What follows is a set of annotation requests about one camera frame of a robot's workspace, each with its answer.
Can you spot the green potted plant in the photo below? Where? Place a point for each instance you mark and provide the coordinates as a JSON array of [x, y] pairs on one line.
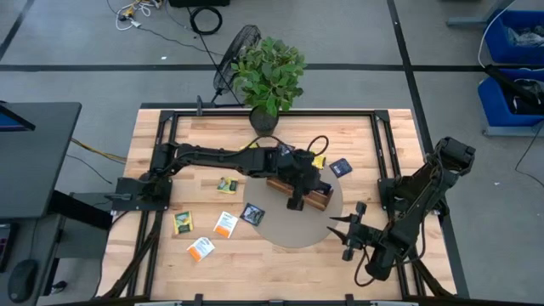
[[268, 72]]

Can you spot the green tea packet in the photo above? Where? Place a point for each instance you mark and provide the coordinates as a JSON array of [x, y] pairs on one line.
[[227, 185], [183, 222]]

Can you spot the wooden tea box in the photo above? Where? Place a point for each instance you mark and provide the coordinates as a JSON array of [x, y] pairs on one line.
[[319, 202]]

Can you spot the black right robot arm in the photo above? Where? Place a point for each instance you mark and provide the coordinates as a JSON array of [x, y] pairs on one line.
[[425, 187]]

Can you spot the black desk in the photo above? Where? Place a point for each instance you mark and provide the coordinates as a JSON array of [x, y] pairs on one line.
[[38, 161]]

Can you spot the round grey mat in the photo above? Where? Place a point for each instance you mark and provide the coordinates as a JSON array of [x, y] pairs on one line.
[[289, 229]]

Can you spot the black clamp foot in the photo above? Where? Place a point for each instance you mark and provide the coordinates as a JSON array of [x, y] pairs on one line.
[[349, 299], [198, 299]]

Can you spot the black floor fan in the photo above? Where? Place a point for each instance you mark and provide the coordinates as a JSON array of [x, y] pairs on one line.
[[238, 47]]

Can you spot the blue storage bin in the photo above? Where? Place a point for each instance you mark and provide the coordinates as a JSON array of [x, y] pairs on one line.
[[495, 106], [499, 47]]

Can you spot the black computer mouse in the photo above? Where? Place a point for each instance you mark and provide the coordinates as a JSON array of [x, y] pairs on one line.
[[22, 280]]

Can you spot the black tea packet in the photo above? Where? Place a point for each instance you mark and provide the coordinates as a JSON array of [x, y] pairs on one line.
[[287, 149], [252, 214], [341, 168]]

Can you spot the black box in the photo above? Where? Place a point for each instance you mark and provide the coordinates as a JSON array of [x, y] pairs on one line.
[[200, 3]]

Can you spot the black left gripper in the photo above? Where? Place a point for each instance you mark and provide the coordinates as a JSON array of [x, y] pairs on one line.
[[302, 174]]

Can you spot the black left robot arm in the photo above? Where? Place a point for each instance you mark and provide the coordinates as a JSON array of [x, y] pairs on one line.
[[221, 159]]

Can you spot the black metal table frame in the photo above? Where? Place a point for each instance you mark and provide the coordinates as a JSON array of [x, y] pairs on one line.
[[340, 113]]

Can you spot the computer monitor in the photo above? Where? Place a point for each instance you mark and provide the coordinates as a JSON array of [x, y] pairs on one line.
[[10, 123]]

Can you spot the white and orange tea packet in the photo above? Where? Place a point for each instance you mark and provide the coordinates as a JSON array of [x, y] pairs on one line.
[[225, 224], [200, 249]]

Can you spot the grey table base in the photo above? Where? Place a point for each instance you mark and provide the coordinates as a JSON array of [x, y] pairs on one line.
[[467, 21]]

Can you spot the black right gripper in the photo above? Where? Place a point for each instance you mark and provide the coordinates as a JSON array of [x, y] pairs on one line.
[[361, 236]]

